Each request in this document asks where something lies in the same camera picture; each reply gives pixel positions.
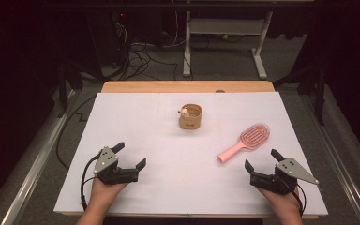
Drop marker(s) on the person's right hand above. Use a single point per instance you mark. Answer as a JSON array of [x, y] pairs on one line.
[[282, 201]]

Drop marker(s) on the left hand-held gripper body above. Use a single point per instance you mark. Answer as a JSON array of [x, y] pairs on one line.
[[106, 161]]

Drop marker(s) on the black computer tower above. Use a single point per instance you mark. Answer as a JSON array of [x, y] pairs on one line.
[[122, 31]]

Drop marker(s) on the white metal desk frame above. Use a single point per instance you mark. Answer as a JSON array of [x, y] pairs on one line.
[[225, 26]]

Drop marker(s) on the pink hair brush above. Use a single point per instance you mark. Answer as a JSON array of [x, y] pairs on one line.
[[253, 136]]

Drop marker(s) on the aluminium rail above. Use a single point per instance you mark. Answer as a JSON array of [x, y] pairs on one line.
[[34, 165], [337, 162]]

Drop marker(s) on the small yellow-green ball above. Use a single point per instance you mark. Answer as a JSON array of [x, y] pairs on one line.
[[225, 37]]

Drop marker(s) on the person's left hand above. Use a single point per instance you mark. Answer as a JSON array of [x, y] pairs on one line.
[[104, 192]]

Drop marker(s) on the dark metal stand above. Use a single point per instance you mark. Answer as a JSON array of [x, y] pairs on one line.
[[319, 103], [63, 93]]

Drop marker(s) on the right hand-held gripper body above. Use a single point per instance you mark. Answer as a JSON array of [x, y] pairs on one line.
[[289, 170]]

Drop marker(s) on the white sheet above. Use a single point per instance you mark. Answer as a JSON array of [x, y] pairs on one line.
[[168, 175]]

